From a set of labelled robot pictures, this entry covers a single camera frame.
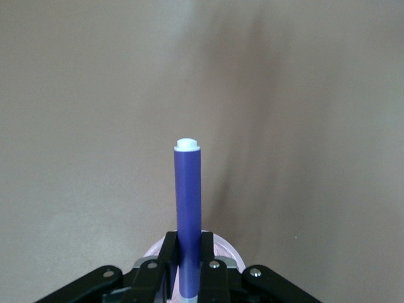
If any purple marker pen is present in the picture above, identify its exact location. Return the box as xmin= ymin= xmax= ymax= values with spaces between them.
xmin=172 ymin=138 xmax=203 ymax=303

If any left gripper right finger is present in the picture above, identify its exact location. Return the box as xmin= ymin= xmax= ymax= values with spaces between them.
xmin=197 ymin=232 xmax=323 ymax=303

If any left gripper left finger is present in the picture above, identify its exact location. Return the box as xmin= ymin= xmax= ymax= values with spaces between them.
xmin=33 ymin=231 xmax=179 ymax=303

